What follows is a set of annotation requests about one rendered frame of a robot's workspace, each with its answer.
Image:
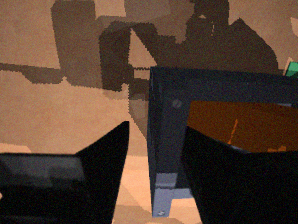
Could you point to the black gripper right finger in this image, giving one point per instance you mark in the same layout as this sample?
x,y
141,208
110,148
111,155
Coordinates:
x,y
222,178

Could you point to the orange l-shaped part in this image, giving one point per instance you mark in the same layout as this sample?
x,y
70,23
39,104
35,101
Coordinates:
x,y
253,126

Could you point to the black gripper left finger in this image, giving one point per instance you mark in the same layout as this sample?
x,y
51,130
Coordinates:
x,y
93,174

